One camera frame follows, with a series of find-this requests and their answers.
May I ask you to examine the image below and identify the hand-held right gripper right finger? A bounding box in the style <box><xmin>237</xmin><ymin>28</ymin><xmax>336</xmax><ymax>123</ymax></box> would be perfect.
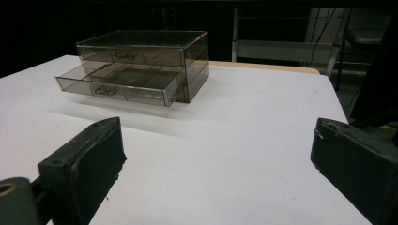
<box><xmin>310</xmin><ymin>117</ymin><xmax>398</xmax><ymax>225</ymax></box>

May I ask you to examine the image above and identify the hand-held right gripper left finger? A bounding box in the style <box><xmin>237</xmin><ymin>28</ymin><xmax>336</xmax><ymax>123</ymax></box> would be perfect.
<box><xmin>38</xmin><ymin>116</ymin><xmax>128</xmax><ymax>225</ymax></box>

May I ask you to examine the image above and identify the smoked clear plastic drawer cabinet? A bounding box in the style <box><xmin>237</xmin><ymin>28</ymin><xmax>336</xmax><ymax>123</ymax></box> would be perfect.
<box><xmin>75</xmin><ymin>30</ymin><xmax>210</xmax><ymax>104</ymax></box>

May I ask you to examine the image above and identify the black stand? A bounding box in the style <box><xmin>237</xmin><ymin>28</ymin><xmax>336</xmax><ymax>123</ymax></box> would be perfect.
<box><xmin>349</xmin><ymin>12</ymin><xmax>398</xmax><ymax>129</ymax></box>

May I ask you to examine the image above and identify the smoked clear closed drawer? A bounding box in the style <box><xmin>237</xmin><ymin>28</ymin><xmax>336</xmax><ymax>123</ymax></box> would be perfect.
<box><xmin>76</xmin><ymin>45</ymin><xmax>186</xmax><ymax>68</ymax></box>

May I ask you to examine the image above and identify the dark folding chair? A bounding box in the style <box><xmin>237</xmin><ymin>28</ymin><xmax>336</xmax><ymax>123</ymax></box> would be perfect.
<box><xmin>334</xmin><ymin>7</ymin><xmax>396</xmax><ymax>92</ymax></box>

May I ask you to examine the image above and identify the white metal shelf rack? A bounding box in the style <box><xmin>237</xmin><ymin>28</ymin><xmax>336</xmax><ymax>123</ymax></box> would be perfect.
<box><xmin>231</xmin><ymin>7</ymin><xmax>350</xmax><ymax>78</ymax></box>

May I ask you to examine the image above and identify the black cable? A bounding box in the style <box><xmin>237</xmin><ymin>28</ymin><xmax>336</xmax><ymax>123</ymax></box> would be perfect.
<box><xmin>308</xmin><ymin>7</ymin><xmax>337</xmax><ymax>68</ymax></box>

